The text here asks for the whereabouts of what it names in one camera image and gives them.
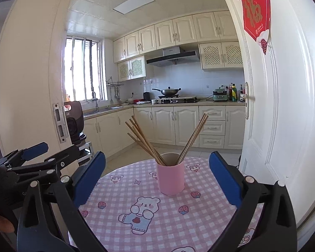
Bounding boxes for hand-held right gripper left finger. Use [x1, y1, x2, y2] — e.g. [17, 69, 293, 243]
[17, 151, 107, 252]

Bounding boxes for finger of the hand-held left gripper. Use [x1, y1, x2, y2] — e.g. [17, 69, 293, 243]
[0, 142, 49, 168]
[7, 144, 80, 187]

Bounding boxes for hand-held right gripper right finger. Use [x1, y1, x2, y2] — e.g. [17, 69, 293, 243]
[209, 151, 298, 252]

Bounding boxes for bunch of wooden chopsticks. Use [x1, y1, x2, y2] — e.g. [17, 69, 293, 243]
[125, 113, 209, 166]

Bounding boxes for pink cup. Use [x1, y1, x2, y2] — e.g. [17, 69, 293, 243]
[157, 152, 185, 195]

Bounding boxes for person's left hand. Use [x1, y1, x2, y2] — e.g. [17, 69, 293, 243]
[0, 214, 14, 234]

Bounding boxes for metal door strike plate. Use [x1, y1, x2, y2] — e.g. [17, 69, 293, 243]
[52, 103, 69, 143]

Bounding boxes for black air fryer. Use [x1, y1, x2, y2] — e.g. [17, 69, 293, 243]
[63, 101, 84, 143]

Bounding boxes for steel sink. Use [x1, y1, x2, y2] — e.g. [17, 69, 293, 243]
[83, 106, 124, 116]

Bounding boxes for sink faucet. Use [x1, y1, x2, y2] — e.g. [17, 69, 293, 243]
[91, 91, 100, 112]

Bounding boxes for pink checked tablecloth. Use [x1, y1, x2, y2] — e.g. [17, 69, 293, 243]
[68, 155, 264, 252]

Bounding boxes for cream base cabinets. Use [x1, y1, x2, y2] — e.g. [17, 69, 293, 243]
[83, 105, 246, 160]

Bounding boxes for green electric cooker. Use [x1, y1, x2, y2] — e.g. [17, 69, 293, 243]
[213, 86, 229, 102]

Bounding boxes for kitchen window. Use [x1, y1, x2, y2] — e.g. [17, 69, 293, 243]
[64, 37, 107, 103]

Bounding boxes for gas stove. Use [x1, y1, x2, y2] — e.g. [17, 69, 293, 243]
[157, 96, 201, 103]

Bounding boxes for white door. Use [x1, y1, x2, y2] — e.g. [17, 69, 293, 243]
[216, 0, 315, 231]

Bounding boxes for metal wok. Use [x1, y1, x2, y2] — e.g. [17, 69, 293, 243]
[152, 86, 181, 97]

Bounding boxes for range hood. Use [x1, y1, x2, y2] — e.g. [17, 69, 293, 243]
[146, 46, 201, 67]

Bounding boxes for red door poster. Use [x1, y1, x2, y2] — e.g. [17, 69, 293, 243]
[242, 0, 271, 55]

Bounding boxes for ceiling light panel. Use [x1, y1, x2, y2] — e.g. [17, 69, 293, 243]
[112, 0, 160, 14]

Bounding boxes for metal door handle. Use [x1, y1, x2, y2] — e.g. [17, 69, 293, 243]
[244, 82, 256, 120]

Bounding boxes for wall utensil rack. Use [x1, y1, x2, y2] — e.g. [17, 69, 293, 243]
[106, 77, 124, 87]

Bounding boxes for small lattice wall cabinet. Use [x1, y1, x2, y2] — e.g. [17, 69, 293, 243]
[117, 55, 147, 82]

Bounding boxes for wide lattice wall cabinet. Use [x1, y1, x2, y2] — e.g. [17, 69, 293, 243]
[199, 41, 244, 71]

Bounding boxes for cream wall cabinet row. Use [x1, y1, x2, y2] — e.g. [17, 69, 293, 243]
[113, 10, 239, 63]

